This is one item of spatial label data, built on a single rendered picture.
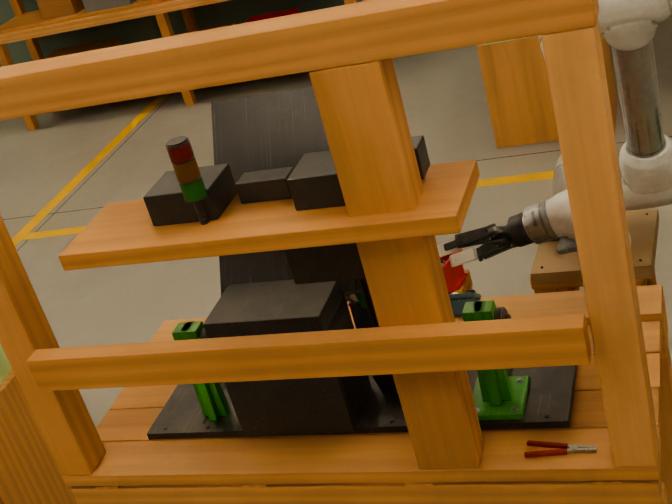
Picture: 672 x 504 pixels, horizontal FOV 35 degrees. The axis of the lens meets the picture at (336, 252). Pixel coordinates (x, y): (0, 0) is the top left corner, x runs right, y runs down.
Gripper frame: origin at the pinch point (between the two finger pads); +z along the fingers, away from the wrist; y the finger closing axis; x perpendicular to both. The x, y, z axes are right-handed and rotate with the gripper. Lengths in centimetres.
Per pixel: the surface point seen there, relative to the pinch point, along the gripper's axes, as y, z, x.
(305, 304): 19.7, 30.2, 7.2
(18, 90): 85, 51, -33
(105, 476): 18, 98, 33
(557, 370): -24.8, -10.7, 28.3
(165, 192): 57, 38, -14
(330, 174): 50, 1, -6
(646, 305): -47, -30, 13
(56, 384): 44, 87, 14
